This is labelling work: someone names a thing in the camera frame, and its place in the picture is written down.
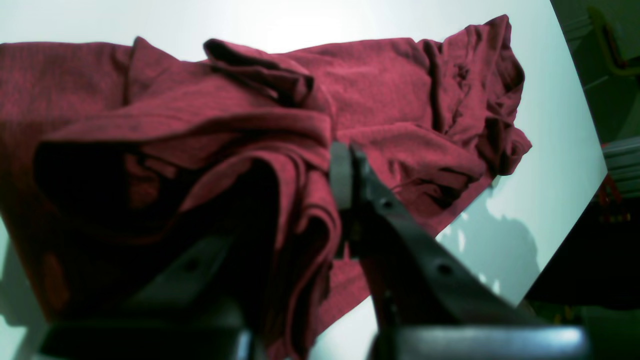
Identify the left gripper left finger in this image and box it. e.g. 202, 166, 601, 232
38, 235, 253, 360

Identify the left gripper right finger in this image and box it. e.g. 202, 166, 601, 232
329, 142, 593, 360

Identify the dark red long-sleeve shirt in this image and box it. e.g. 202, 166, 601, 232
1, 14, 531, 360

